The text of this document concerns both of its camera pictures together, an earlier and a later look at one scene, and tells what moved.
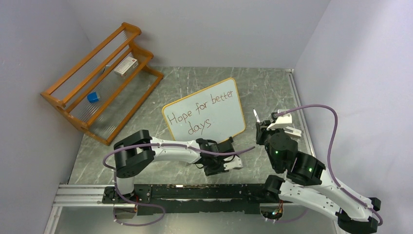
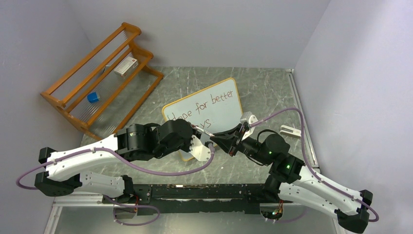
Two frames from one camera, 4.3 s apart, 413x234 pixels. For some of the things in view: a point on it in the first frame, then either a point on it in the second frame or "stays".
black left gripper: x=209 y=172 → x=196 y=133
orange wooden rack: x=104 y=93 stays
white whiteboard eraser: x=292 y=131 stays
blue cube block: x=92 y=97 stays
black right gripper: x=261 y=130 → x=225 y=143
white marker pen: x=256 y=115 → x=205 y=131
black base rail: x=163 y=199 stays
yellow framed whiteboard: x=214 y=112 stays
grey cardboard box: x=127 y=65 stays
